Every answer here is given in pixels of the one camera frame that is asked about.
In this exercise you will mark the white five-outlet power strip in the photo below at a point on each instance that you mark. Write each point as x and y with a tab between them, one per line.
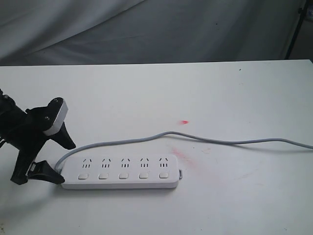
122	171

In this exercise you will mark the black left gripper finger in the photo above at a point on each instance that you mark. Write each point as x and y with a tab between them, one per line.
44	172
63	139

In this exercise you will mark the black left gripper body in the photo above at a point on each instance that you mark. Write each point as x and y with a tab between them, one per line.
24	131

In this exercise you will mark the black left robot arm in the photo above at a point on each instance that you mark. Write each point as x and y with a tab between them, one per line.
28	131

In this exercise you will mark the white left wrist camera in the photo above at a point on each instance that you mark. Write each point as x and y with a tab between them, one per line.
54	116

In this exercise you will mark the white backdrop cloth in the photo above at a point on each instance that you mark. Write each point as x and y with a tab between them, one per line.
94	32

